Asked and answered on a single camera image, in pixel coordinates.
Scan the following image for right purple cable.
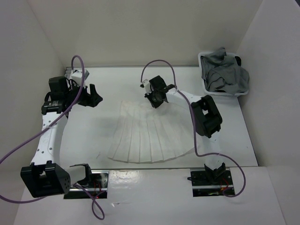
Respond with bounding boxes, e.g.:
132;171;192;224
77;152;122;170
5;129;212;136
140;59;246;197

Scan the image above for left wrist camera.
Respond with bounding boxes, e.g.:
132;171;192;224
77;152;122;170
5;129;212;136
69;69;90;86

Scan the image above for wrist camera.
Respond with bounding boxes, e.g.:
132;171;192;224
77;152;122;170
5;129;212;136
69;69;90;86
140;79;152;94

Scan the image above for white laundry basket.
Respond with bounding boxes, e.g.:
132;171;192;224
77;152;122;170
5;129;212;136
198;51;248;97

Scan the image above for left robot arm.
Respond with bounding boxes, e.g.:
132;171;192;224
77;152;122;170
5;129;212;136
21;76;103;198

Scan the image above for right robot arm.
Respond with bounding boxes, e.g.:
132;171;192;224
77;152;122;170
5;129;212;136
140;75;226;184

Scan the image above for white pleated skirt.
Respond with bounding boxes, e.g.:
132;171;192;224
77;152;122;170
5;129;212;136
107;101;194;164

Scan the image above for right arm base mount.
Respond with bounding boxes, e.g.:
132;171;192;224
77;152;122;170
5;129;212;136
187;169;235;197

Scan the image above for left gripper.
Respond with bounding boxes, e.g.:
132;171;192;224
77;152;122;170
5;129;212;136
65;80;103;107

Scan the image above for grey skirt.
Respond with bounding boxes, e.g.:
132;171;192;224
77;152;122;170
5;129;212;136
198;47;250;96

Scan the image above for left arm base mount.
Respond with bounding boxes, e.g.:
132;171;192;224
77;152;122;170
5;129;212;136
63;170;109;200

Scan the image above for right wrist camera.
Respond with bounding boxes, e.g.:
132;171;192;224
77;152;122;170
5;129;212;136
140;79;152;94

